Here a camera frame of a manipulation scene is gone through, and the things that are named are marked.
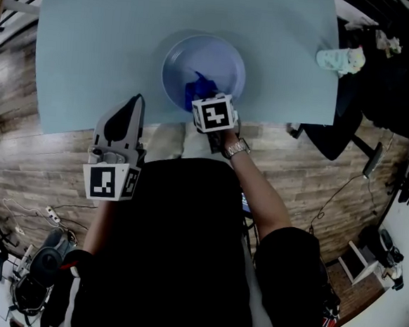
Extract silver wristwatch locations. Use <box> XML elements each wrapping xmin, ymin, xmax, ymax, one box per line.
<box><xmin>222</xmin><ymin>136</ymin><xmax>252</xmax><ymax>161</ymax></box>

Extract person's light trousers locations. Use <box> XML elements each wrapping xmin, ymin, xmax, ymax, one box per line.
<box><xmin>144</xmin><ymin>119</ymin><xmax>226</xmax><ymax>168</ymax></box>

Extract white power strip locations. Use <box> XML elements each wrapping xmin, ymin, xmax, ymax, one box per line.
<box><xmin>44</xmin><ymin>205</ymin><xmax>61</xmax><ymax>223</ymax></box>

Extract person's left forearm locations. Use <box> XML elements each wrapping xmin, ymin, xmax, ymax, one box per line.
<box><xmin>81</xmin><ymin>197</ymin><xmax>118</xmax><ymax>257</ymax></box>

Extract small white bouquet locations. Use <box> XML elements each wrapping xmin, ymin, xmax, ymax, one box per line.
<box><xmin>373</xmin><ymin>30</ymin><xmax>403</xmax><ymax>59</ymax></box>

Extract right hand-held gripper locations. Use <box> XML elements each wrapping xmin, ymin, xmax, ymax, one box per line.
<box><xmin>189</xmin><ymin>91</ymin><xmax>241</xmax><ymax>136</ymax></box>

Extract small lit screen device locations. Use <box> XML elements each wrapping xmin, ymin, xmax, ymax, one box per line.
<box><xmin>239</xmin><ymin>192</ymin><xmax>254</xmax><ymax>213</ymax></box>

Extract black stand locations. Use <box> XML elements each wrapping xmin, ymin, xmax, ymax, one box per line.
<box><xmin>386</xmin><ymin>168</ymin><xmax>409</xmax><ymax>205</ymax></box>

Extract white open shelf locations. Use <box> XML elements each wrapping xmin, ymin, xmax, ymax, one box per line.
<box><xmin>335</xmin><ymin>239</ymin><xmax>382</xmax><ymax>287</ymax></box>

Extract black office chair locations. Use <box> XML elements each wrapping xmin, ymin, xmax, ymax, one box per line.
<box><xmin>8</xmin><ymin>225</ymin><xmax>80</xmax><ymax>321</ymax></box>
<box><xmin>336</xmin><ymin>15</ymin><xmax>409</xmax><ymax>144</ymax></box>
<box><xmin>283</xmin><ymin>95</ymin><xmax>388</xmax><ymax>181</ymax></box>

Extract blue cloth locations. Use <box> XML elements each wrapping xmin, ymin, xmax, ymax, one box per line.
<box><xmin>183</xmin><ymin>70</ymin><xmax>221</xmax><ymax>114</ymax></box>

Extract black bag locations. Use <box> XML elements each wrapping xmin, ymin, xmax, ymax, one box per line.
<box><xmin>355</xmin><ymin>224</ymin><xmax>408</xmax><ymax>292</ymax></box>

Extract white patterned plush toy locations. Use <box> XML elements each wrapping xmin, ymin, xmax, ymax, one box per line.
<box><xmin>313</xmin><ymin>43</ymin><xmax>368</xmax><ymax>79</ymax></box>

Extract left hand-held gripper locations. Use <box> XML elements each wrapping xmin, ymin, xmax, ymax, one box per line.
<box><xmin>80</xmin><ymin>89</ymin><xmax>151</xmax><ymax>204</ymax></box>

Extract person's right forearm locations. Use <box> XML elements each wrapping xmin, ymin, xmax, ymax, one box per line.
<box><xmin>221</xmin><ymin>146</ymin><xmax>300</xmax><ymax>245</ymax></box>

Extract person's black shirt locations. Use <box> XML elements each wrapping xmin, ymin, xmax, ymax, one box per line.
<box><xmin>39</xmin><ymin>147</ymin><xmax>339</xmax><ymax>327</ymax></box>

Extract big light blue plate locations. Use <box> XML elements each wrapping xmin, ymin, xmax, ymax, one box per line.
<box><xmin>158</xmin><ymin>31</ymin><xmax>249</xmax><ymax>118</ymax></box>

